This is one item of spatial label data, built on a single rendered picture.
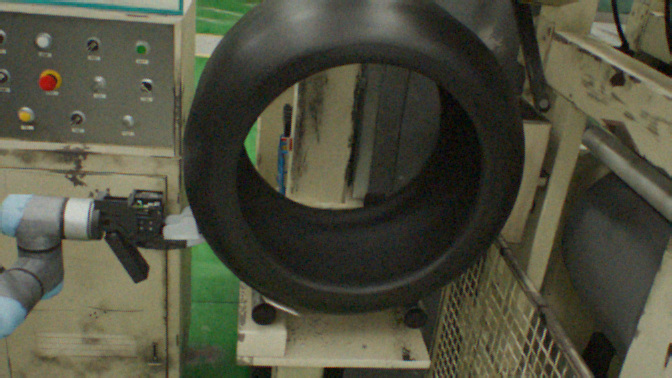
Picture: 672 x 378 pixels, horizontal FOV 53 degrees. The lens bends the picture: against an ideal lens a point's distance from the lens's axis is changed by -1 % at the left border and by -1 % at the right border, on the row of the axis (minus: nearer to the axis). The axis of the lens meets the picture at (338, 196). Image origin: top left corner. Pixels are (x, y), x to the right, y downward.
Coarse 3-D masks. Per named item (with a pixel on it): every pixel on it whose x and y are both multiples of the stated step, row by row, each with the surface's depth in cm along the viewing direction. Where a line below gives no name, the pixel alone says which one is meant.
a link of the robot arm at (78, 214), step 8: (72, 200) 117; (80, 200) 117; (88, 200) 118; (72, 208) 115; (80, 208) 116; (88, 208) 116; (72, 216) 115; (80, 216) 115; (88, 216) 116; (72, 224) 115; (80, 224) 115; (88, 224) 116; (72, 232) 116; (80, 232) 116; (88, 232) 116; (80, 240) 117; (88, 240) 118
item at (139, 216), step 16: (160, 192) 121; (96, 208) 116; (112, 208) 116; (128, 208) 115; (144, 208) 115; (160, 208) 119; (96, 224) 116; (112, 224) 118; (128, 224) 116; (144, 224) 118; (160, 224) 118; (96, 240) 118; (128, 240) 118; (144, 240) 118
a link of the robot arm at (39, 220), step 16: (0, 208) 114; (16, 208) 114; (32, 208) 114; (48, 208) 115; (64, 208) 115; (0, 224) 114; (16, 224) 114; (32, 224) 114; (48, 224) 114; (64, 224) 118; (16, 240) 117; (32, 240) 115; (48, 240) 117
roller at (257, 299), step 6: (252, 294) 125; (258, 294) 123; (252, 300) 123; (258, 300) 121; (264, 300) 121; (252, 306) 121; (258, 306) 120; (264, 306) 120; (270, 306) 120; (276, 306) 123; (252, 312) 120; (258, 312) 120; (264, 312) 120; (270, 312) 120; (276, 312) 121; (252, 318) 121; (258, 318) 121; (264, 318) 121; (270, 318) 121; (264, 324) 121
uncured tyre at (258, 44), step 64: (320, 0) 100; (384, 0) 100; (256, 64) 99; (320, 64) 98; (384, 64) 99; (448, 64) 101; (192, 128) 105; (448, 128) 135; (512, 128) 108; (192, 192) 109; (256, 192) 137; (448, 192) 139; (512, 192) 113; (256, 256) 111; (320, 256) 139; (384, 256) 138; (448, 256) 115
